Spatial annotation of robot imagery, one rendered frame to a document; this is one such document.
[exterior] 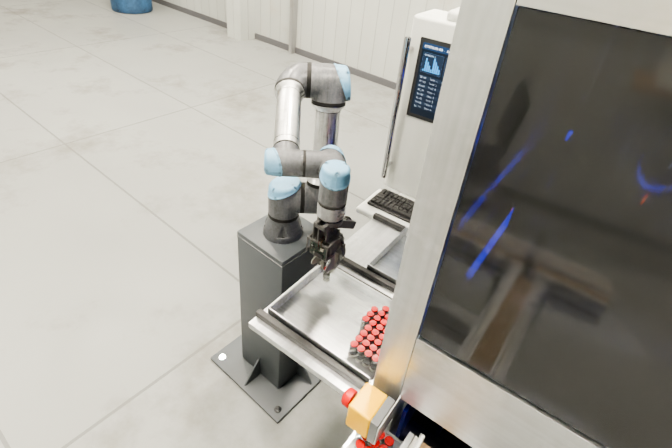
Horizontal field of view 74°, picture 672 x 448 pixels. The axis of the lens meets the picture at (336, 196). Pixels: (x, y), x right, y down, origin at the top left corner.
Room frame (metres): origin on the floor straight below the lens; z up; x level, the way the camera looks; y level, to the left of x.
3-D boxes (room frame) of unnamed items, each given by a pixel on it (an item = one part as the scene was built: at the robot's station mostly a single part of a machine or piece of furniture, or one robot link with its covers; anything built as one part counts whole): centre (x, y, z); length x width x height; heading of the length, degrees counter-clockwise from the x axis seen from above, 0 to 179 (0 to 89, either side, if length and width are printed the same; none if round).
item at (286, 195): (1.34, 0.18, 0.96); 0.13 x 0.12 x 0.14; 97
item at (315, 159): (1.06, 0.04, 1.27); 0.11 x 0.11 x 0.08; 7
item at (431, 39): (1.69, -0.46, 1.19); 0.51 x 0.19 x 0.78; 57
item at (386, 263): (1.09, -0.34, 0.90); 0.34 x 0.26 x 0.04; 57
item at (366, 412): (0.53, -0.12, 1.00); 0.08 x 0.07 x 0.07; 57
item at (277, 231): (1.34, 0.19, 0.84); 0.15 x 0.15 x 0.10
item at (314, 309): (0.87, -0.06, 0.90); 0.34 x 0.26 x 0.04; 57
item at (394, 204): (1.53, -0.34, 0.82); 0.40 x 0.14 x 0.02; 59
